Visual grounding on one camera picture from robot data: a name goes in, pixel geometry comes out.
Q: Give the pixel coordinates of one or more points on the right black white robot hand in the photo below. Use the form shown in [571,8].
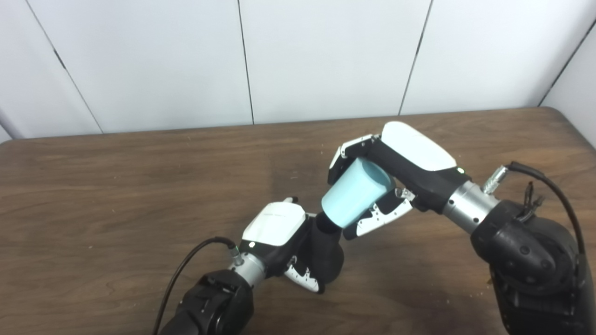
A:
[419,163]

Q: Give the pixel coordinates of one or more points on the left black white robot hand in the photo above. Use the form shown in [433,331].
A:
[274,228]

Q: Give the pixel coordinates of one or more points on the black funnel-shaped nozzle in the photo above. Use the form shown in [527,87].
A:
[326,253]

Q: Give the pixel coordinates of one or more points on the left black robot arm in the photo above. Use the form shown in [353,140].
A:
[214,302]

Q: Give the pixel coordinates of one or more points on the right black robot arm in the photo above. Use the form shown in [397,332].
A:
[531,260]

